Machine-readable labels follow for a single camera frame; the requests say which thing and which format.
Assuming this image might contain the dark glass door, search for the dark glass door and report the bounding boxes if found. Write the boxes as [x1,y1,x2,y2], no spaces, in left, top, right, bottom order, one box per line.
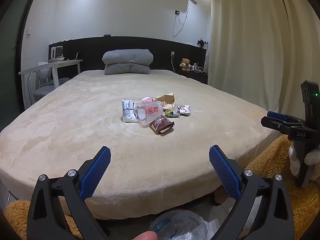
[0,0,33,133]

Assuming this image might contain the small toiletry bottles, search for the small toiletry bottles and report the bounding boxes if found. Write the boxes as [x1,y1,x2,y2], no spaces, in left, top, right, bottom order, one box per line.
[191,62,207,75]

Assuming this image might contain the white wet wipes packet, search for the white wet wipes packet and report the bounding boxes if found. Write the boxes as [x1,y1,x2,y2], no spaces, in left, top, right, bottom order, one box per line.
[121,99,138,123]

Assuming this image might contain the white power cable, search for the white power cable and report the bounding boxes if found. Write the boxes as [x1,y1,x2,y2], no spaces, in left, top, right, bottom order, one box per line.
[172,0,189,37]

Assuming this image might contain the white chair with grey cushion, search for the white chair with grey cushion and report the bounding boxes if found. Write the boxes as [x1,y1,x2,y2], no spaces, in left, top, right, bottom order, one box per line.
[27,62,70,105]

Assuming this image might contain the person's right hand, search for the person's right hand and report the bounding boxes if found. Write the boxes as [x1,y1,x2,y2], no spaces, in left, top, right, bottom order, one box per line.
[289,145,320,177]

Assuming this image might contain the beige bed blanket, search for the beige bed blanket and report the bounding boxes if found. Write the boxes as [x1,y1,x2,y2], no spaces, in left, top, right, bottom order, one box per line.
[0,69,269,220]

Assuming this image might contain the plastic-lined trash bin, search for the plastic-lined trash bin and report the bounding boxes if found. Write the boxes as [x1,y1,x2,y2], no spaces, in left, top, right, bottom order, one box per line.
[149,209,209,240]

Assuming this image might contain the brown chocolate wrapper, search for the brown chocolate wrapper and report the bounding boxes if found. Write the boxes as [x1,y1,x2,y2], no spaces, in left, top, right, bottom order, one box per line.
[149,115,175,135]

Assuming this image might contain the clear plastic bag red print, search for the clear plastic bag red print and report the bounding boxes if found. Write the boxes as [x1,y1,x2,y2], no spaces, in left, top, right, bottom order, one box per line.
[134,102,164,128]

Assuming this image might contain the white electric kettle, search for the white electric kettle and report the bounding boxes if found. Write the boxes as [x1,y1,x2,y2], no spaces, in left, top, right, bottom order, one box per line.
[51,45,66,62]

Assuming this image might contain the silver wrapper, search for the silver wrapper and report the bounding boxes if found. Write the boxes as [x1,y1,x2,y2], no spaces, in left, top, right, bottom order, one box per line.
[177,104,191,116]

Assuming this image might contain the person's brown fuzzy left leg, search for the person's brown fuzzy left leg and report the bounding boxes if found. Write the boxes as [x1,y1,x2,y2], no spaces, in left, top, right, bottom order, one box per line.
[2,200,83,240]

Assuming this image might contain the person's right foot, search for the person's right foot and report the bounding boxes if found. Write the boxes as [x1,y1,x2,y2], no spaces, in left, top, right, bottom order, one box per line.
[214,187,232,205]

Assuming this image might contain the person's left hand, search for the person's left hand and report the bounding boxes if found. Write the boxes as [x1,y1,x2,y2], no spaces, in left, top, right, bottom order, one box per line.
[134,231,158,240]

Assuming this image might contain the person's brown fuzzy right leg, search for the person's brown fuzzy right leg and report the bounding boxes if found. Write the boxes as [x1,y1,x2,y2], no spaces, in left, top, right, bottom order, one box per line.
[244,135,320,240]

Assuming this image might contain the person's brown fuzzy leg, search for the person's brown fuzzy leg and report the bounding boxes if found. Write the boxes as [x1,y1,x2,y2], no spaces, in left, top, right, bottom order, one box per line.
[244,135,320,240]
[2,200,83,240]

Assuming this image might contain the folded grey duvet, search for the folded grey duvet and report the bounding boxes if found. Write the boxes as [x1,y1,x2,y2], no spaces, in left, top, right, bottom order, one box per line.
[102,49,154,75]

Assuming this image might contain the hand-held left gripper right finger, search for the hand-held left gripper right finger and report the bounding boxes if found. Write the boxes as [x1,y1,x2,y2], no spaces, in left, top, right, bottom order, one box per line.
[209,144,295,240]

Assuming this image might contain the white desk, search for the white desk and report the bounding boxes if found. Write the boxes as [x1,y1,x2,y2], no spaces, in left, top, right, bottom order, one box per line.
[19,59,83,110]

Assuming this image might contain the black headboard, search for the black headboard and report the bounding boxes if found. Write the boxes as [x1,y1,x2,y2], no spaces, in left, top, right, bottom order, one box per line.
[49,36,208,85]

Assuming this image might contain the brown paper bag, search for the brown paper bag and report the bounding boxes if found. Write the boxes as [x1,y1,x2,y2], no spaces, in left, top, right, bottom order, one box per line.
[156,93,176,111]

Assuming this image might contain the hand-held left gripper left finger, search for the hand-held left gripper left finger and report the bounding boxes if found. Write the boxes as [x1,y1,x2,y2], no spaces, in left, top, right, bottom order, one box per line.
[27,145,112,240]

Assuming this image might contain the brown teddy bear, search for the brown teddy bear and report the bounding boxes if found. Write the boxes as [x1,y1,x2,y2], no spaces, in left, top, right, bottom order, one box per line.
[179,58,192,72]

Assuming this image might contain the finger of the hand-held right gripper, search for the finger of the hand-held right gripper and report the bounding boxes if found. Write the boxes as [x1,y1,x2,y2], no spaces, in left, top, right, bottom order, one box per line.
[267,111,304,125]
[261,116,304,136]

